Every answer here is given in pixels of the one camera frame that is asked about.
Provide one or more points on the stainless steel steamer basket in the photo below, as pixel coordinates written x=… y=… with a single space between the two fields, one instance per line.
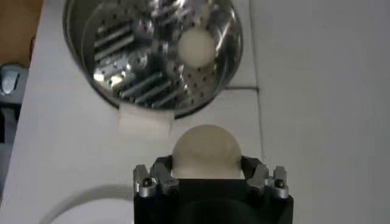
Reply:
x=128 y=61

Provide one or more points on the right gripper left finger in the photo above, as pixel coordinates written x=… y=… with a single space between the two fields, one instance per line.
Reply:
x=163 y=178

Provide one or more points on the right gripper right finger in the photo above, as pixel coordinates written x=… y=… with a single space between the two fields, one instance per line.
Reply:
x=260 y=178

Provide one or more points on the white steamed baozi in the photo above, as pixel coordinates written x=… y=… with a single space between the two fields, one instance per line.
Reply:
x=196 y=47
x=205 y=152

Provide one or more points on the large white plate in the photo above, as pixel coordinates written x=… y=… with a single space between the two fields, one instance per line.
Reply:
x=91 y=210

